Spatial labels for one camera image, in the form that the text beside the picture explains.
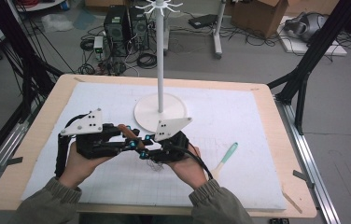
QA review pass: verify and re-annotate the person's left hand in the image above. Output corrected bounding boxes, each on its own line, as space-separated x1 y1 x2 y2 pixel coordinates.
59 141 116 189

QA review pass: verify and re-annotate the grey metal bracket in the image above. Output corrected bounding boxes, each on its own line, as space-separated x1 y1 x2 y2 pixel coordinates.
0 156 23 172
292 169 316 189

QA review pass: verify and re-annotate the plain wooden spatula green handle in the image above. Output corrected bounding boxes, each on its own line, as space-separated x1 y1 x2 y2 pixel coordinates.
205 142 239 181

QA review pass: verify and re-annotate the white rack stand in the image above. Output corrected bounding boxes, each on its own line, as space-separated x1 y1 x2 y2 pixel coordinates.
133 0 188 133

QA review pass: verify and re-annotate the person's right hand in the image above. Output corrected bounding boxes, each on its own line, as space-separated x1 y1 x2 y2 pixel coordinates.
163 144 209 190

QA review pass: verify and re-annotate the thin wooden stick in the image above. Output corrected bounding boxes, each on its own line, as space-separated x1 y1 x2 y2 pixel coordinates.
281 189 303 215

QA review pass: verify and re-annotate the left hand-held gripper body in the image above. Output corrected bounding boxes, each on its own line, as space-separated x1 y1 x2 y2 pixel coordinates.
60 107 126 161

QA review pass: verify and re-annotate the white metal stand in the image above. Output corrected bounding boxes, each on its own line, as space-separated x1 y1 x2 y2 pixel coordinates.
212 0 228 60

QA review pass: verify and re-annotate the small white device green light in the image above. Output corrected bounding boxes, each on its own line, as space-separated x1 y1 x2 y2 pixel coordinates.
92 35 105 60

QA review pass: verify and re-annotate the grey headset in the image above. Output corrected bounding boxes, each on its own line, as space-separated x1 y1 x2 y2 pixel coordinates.
284 11 329 43

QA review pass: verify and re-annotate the black flat device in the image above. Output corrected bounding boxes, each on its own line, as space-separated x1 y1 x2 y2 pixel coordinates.
188 13 219 30

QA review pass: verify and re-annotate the clear plastic bag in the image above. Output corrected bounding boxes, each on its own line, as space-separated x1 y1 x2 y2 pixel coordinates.
41 13 74 32

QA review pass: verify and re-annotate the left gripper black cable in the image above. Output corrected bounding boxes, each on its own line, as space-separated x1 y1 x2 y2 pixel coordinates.
54 113 89 179

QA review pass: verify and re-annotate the white round table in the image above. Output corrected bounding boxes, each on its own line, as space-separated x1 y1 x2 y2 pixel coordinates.
14 0 69 13

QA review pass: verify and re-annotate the black computer tower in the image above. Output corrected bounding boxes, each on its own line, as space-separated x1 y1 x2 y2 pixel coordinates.
129 7 150 50
103 5 132 58

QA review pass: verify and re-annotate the white floor board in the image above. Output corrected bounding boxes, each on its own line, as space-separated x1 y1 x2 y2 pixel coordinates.
277 15 348 57

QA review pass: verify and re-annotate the black metal frame strut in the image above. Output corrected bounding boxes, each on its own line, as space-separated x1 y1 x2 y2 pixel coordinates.
266 0 351 135
0 0 65 124

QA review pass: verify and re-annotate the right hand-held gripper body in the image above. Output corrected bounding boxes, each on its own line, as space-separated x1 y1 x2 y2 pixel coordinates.
154 117 193 163

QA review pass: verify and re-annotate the cardboard box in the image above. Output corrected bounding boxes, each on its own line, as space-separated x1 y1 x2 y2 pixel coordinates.
231 0 289 39

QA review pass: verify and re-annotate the coiled black cable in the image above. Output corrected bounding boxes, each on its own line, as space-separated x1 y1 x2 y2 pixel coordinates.
136 52 158 69

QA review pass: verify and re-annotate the white grid foam mat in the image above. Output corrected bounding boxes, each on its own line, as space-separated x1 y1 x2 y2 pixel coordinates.
21 81 288 211

